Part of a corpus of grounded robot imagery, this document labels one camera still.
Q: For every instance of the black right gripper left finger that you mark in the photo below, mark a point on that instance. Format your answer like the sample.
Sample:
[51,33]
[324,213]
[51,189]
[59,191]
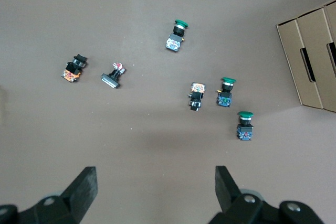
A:
[78,195]

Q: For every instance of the black square button red contacts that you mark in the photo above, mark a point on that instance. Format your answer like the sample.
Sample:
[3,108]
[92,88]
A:
[111,79]

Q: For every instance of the green mushroom push button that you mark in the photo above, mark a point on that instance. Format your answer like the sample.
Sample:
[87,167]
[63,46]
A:
[244,129]
[224,99]
[174,41]

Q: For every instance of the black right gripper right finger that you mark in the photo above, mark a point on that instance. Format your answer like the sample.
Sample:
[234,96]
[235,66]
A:
[228,195]

